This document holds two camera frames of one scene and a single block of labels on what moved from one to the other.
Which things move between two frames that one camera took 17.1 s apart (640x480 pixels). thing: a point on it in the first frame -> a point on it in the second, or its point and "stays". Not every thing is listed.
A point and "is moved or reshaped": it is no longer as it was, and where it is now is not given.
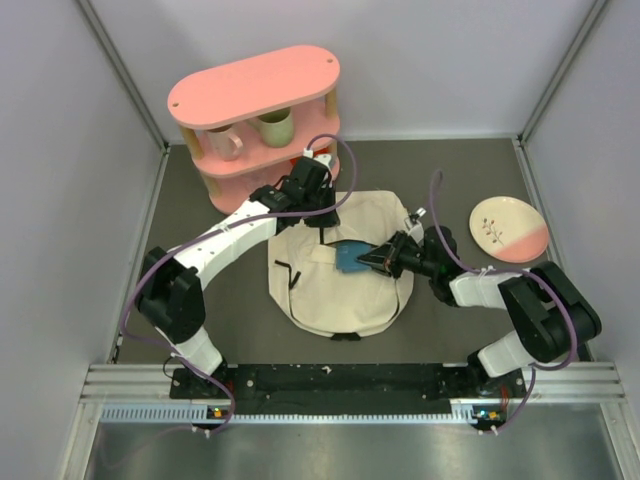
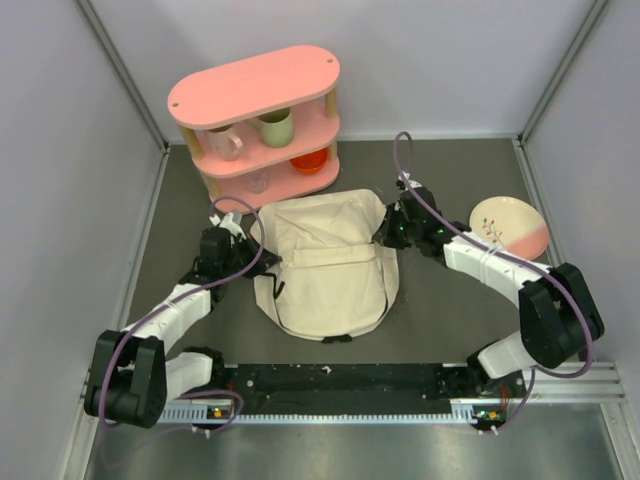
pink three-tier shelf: (248, 126) stays
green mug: (276, 128) stays
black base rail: (342, 392) stays
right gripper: (387, 256) -> (385, 235)
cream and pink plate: (509, 230) stays
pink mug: (225, 145) stays
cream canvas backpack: (305, 283) is moved or reshaped
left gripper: (330, 219) -> (265, 261)
